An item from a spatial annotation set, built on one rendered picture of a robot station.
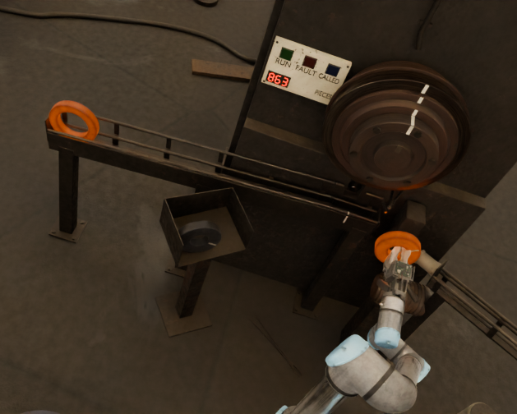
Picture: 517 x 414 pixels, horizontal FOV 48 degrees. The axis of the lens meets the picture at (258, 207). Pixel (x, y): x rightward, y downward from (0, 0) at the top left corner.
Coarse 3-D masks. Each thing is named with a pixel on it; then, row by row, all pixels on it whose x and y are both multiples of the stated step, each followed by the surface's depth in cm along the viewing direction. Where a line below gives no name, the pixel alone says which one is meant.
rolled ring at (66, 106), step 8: (56, 104) 213; (64, 104) 211; (72, 104) 211; (80, 104) 212; (56, 112) 214; (64, 112) 213; (72, 112) 212; (80, 112) 211; (88, 112) 213; (56, 120) 217; (88, 120) 213; (96, 120) 216; (56, 128) 220; (64, 128) 221; (88, 128) 217; (96, 128) 216; (80, 136) 221; (88, 136) 220
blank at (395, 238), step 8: (392, 232) 195; (400, 232) 195; (408, 232) 195; (376, 240) 200; (384, 240) 195; (392, 240) 195; (400, 240) 194; (408, 240) 193; (416, 240) 195; (376, 248) 199; (384, 248) 198; (408, 248) 196; (416, 248) 196; (376, 256) 202; (384, 256) 201; (416, 256) 199
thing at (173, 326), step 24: (216, 192) 210; (168, 216) 199; (192, 216) 215; (216, 216) 217; (240, 216) 210; (168, 240) 204; (240, 240) 212; (192, 264) 224; (192, 288) 235; (168, 312) 254; (192, 312) 254; (168, 336) 247
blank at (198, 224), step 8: (192, 224) 194; (200, 224) 194; (208, 224) 195; (216, 224) 199; (184, 232) 194; (192, 232) 194; (200, 232) 195; (208, 232) 197; (216, 232) 198; (184, 240) 197; (192, 240) 202; (200, 240) 203; (208, 240) 201; (216, 240) 202; (184, 248) 201; (192, 248) 203; (200, 248) 204; (208, 248) 205
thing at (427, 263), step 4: (424, 252) 220; (420, 256) 219; (424, 256) 219; (428, 256) 219; (420, 260) 219; (424, 260) 218; (428, 260) 218; (432, 260) 218; (420, 264) 220; (424, 264) 218; (428, 264) 218; (432, 264) 217; (436, 264) 217; (440, 264) 217; (424, 268) 219; (428, 268) 218; (432, 268) 217; (436, 268) 216; (428, 272) 218; (432, 272) 217
